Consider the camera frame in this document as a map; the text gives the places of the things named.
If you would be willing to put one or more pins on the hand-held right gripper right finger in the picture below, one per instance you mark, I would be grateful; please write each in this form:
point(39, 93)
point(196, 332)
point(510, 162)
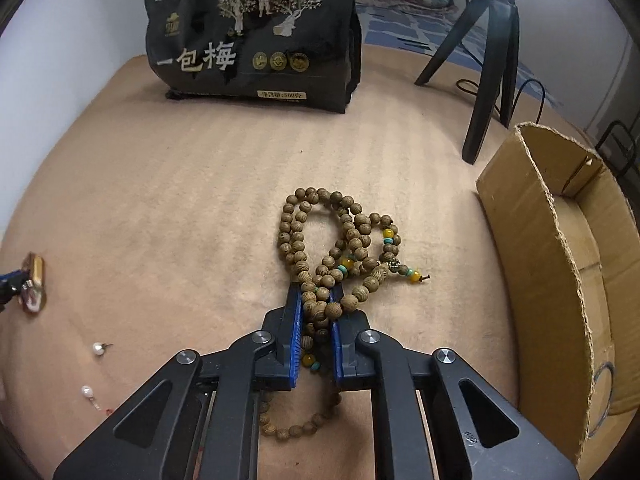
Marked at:
point(336, 340)

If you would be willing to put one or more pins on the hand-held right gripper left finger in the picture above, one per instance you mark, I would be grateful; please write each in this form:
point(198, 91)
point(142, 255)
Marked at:
point(295, 330)

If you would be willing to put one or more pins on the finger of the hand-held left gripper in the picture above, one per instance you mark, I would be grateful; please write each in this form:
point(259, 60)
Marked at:
point(11, 285)

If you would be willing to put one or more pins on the cardboard box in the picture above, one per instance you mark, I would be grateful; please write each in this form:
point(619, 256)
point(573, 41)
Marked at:
point(560, 280)

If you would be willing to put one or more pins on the pearl earring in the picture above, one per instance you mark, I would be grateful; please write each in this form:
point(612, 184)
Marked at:
point(89, 393)
point(100, 349)

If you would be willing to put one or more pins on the silver bangle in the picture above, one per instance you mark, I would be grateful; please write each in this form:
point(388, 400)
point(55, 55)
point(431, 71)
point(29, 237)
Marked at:
point(601, 400)

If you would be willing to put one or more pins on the black printed bag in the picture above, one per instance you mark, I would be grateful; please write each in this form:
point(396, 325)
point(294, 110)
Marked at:
point(255, 30)

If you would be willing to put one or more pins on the black tripod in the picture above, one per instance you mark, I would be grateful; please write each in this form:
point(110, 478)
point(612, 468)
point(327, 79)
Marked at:
point(492, 50)

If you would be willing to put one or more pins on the black metal rack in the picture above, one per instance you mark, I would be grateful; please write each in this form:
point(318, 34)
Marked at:
point(619, 145)

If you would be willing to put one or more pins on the printed blanket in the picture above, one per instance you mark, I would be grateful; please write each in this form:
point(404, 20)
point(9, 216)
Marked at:
point(415, 5)

